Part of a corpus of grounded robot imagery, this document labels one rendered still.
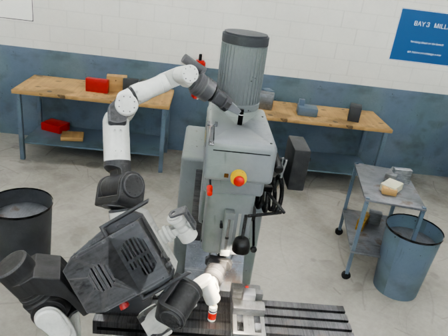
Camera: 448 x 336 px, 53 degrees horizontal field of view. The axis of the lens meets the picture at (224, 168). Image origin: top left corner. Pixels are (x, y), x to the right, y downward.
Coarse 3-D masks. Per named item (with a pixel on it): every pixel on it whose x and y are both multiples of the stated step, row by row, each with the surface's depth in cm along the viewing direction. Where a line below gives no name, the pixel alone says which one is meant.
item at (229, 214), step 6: (228, 210) 185; (234, 210) 185; (228, 216) 183; (234, 216) 183; (228, 222) 184; (228, 228) 185; (222, 234) 188; (228, 234) 187; (222, 240) 188; (228, 240) 188; (222, 246) 189; (228, 246) 189; (222, 252) 190; (228, 252) 190
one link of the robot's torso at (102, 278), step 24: (120, 216) 143; (144, 216) 146; (96, 240) 145; (120, 240) 134; (144, 240) 134; (168, 240) 153; (72, 264) 137; (96, 264) 136; (120, 264) 134; (144, 264) 145; (168, 264) 137; (96, 288) 137; (120, 288) 135; (144, 288) 134; (96, 312) 138
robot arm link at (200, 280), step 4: (200, 276) 186; (204, 276) 185; (208, 276) 184; (196, 280) 184; (200, 280) 183; (204, 280) 182; (208, 280) 182; (212, 280) 184; (200, 284) 181; (204, 284) 181; (208, 284) 182; (196, 304) 181
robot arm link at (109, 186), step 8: (112, 160) 149; (120, 160) 150; (128, 160) 152; (104, 168) 153; (112, 168) 151; (120, 168) 149; (128, 168) 151; (112, 176) 152; (120, 176) 147; (104, 184) 151; (112, 184) 147; (104, 192) 150; (112, 192) 147
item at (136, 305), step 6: (132, 300) 210; (138, 300) 210; (150, 300) 210; (132, 306) 211; (138, 306) 211; (144, 306) 212; (120, 312) 212; (126, 312) 212; (132, 312) 213; (138, 312) 213
